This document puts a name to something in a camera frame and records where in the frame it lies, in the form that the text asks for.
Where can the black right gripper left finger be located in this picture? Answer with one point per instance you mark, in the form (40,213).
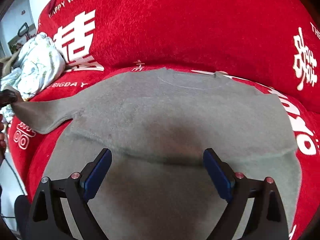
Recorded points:
(47,219)

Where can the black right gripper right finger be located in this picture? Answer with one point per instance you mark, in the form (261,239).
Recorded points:
(267,219)

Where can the grey knit sweater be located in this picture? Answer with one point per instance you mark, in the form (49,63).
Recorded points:
(157,125)

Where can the beige cloth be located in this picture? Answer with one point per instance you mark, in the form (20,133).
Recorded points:
(6,63)

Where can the white floral crumpled cloth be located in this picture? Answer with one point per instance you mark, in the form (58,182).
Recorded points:
(38,64)

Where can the red wedding bed quilt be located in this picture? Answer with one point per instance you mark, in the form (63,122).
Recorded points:
(270,44)

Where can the dark picture frame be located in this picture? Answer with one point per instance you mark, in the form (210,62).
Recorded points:
(24,29)

